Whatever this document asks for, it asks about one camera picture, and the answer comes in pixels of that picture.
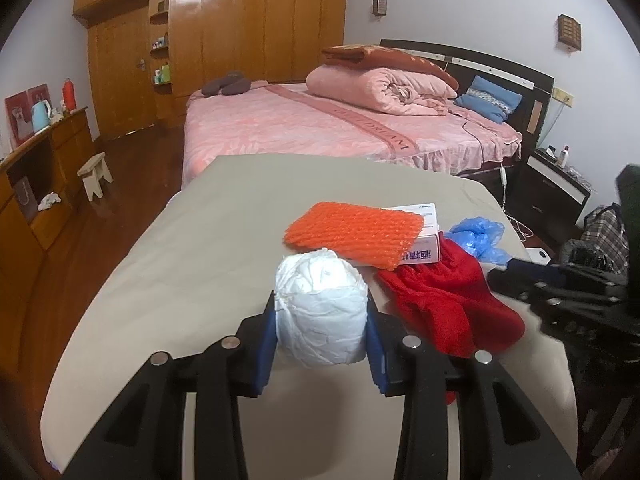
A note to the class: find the white blanket controller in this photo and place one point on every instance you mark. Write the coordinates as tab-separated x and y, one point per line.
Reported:
503	179

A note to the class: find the wooden door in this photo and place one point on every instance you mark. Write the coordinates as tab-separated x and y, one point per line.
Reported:
117	75

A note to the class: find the white paper ball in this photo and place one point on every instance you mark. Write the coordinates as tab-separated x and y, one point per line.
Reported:
320	310

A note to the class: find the pink bedspread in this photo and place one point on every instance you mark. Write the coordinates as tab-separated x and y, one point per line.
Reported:
300	130

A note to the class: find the red thermos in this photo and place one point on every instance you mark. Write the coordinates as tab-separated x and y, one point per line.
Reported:
69	95

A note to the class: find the white bathroom scale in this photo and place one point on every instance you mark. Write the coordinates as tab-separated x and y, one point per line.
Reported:
540	256

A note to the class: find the folded pink quilt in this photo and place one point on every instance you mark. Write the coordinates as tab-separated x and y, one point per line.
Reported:
360	87

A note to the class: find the white crumpled cloth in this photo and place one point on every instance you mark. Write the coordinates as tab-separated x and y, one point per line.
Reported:
50	201

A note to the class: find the dark wooden bed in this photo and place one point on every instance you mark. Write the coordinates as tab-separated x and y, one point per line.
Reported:
520	85

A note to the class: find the green bottle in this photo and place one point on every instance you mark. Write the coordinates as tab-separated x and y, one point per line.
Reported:
165	73

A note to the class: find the brown paper bag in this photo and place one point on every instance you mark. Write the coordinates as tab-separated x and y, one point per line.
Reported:
26	200

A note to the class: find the small wooden stool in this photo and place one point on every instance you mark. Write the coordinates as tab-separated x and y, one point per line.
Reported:
95	172

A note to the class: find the folded red blanket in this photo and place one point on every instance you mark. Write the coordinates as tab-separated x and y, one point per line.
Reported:
395	57

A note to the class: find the wall socket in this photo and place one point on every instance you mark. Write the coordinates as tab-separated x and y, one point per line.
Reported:
562	96

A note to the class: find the dark nightstand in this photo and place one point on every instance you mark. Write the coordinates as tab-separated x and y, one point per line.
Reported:
550	195

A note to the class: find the orange foam net sleeve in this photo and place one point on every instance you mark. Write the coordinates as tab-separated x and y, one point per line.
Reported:
355	232

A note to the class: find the light blue kettle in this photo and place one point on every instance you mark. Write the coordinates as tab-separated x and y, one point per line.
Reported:
41	116

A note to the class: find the large blue pillow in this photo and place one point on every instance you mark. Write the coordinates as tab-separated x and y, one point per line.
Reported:
487	99

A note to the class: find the wooden wardrobe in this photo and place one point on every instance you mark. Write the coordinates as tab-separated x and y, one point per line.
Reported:
250	20

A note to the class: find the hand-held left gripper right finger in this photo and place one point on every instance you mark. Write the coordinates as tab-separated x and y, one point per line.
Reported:
376	360

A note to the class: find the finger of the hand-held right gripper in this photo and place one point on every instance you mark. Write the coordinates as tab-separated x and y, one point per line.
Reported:
530	274
575	296

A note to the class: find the red cloth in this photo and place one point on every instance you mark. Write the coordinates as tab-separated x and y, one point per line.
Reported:
445	300

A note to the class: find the red photo frames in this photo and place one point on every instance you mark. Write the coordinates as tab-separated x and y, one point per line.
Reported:
22	112

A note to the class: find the large wooden wall lamp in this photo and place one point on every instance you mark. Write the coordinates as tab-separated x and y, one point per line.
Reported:
569	31

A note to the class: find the beige tablecloth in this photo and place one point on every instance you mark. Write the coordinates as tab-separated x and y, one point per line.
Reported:
200	260

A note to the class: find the blue plastic glove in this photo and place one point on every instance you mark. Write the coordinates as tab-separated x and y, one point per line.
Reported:
477	237

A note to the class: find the wooden cabinet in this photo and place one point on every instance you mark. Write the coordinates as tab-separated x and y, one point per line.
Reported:
30	210

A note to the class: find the white lotion bottle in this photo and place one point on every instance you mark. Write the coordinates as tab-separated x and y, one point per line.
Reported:
564	157

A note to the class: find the small wall lamp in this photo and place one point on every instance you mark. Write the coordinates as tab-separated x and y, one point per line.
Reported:
380	6

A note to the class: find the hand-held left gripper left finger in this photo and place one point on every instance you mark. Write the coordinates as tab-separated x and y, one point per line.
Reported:
265	355

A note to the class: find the white cardboard box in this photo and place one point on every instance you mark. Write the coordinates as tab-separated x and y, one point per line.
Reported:
425	250

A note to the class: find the plaid cloth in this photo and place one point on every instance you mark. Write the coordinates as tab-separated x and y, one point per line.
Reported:
605	232

